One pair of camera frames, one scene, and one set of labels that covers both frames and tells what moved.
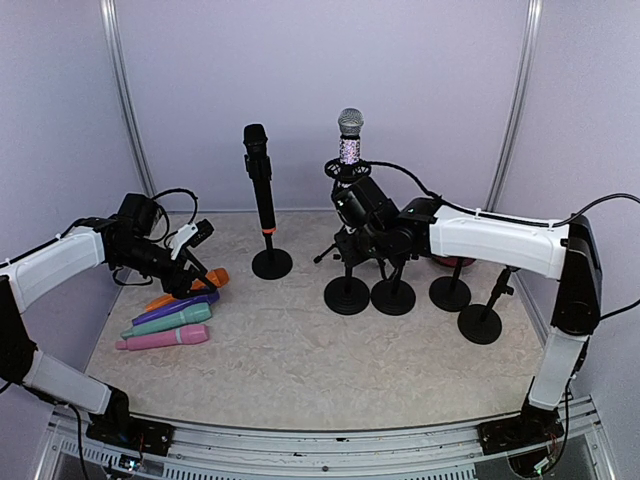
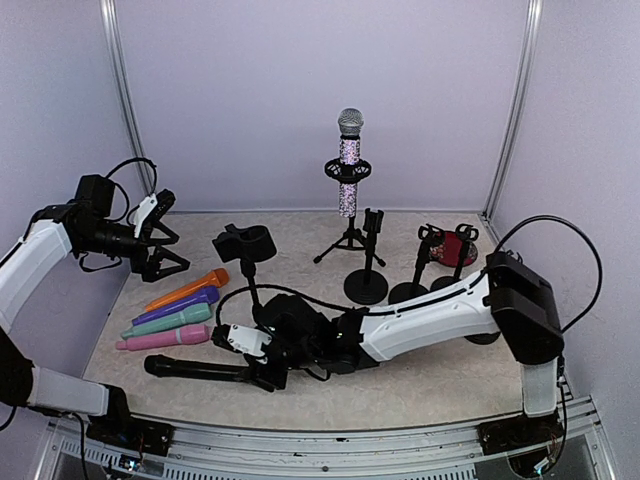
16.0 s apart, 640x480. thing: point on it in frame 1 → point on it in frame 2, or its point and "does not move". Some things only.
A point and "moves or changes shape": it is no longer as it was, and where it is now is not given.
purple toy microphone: (179, 305) does not move
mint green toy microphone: (193, 313) does not move
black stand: (393, 297) moves or changes shape
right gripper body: (369, 246) → (275, 382)
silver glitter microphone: (350, 121) does not move
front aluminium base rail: (434, 452) does not move
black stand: (347, 295) → (368, 286)
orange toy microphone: (219, 277) does not move
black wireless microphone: (259, 168) → (161, 366)
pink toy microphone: (183, 335) does not move
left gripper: (180, 287) → (148, 267)
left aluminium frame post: (109, 21) does not move
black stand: (271, 263) → (246, 245)
